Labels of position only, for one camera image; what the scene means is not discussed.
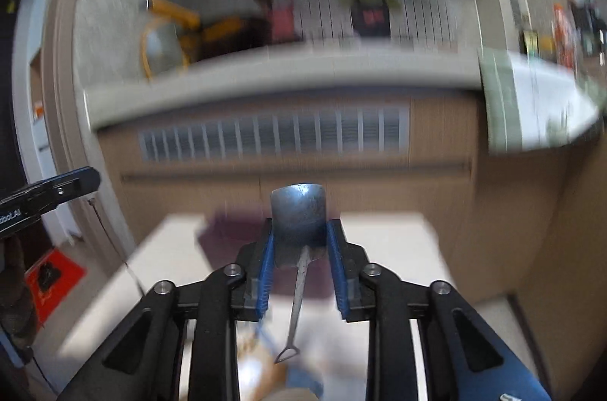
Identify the yellow and black appliance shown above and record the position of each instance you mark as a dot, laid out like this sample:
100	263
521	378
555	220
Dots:
189	26

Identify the person's left hand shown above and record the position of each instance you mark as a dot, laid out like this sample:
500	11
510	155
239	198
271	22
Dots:
16	287

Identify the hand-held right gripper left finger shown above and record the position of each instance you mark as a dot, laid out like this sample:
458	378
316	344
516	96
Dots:
263	268

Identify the orange bottle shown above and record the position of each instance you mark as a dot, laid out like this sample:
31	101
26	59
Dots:
563	33

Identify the red floor mat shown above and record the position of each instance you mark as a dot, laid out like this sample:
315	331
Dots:
52	282

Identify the small metal spatula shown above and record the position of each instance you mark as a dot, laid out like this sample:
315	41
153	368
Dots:
298	216

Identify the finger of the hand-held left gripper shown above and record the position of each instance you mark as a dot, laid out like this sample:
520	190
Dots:
71	185

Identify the tall black device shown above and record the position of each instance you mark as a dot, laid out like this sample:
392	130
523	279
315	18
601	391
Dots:
9	97

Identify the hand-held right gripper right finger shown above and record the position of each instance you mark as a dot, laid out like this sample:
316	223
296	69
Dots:
339	268

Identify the grey vent grille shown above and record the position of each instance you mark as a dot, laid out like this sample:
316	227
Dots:
270	135

